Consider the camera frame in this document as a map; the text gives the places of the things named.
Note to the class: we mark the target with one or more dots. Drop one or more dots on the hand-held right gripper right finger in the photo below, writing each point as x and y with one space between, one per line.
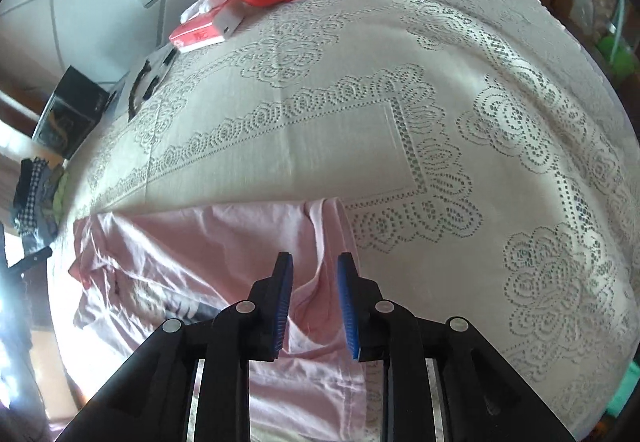
347 302

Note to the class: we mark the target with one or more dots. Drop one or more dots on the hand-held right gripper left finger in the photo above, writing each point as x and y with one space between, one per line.
282 302

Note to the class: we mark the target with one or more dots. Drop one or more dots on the pink shirt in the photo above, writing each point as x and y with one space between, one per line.
200 247

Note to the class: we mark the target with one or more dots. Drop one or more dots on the pile of folded clothes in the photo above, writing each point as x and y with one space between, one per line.
32 187

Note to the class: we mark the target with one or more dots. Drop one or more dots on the light green cloth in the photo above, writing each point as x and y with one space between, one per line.
59 194

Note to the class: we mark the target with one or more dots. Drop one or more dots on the cream lace tablecloth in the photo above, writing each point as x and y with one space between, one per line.
450 72

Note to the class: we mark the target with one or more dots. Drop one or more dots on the blue denim garment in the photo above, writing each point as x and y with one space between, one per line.
35 229

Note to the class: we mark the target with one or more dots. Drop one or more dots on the white paper sheet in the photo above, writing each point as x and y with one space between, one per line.
160 72

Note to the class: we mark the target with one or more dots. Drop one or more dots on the pink tissue box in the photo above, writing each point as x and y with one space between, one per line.
210 27

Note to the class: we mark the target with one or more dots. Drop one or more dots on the black gift box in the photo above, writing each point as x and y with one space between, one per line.
70 112

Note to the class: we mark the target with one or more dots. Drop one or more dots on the teal object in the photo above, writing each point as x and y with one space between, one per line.
625 387

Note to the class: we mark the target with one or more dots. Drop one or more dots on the green mop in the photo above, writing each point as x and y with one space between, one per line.
617 52

